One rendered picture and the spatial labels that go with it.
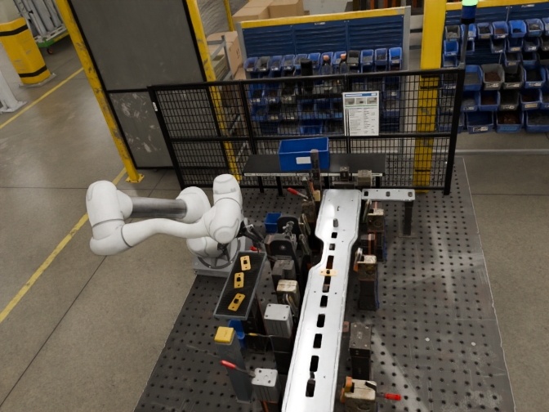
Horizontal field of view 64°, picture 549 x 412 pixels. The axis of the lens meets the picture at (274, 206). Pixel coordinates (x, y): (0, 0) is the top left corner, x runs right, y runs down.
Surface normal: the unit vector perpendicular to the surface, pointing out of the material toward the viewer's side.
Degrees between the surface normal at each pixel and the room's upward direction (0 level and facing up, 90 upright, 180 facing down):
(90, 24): 90
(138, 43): 91
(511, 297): 0
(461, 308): 0
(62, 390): 0
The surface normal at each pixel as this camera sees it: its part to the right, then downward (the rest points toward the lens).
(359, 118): -0.21, 0.63
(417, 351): -0.15, -0.78
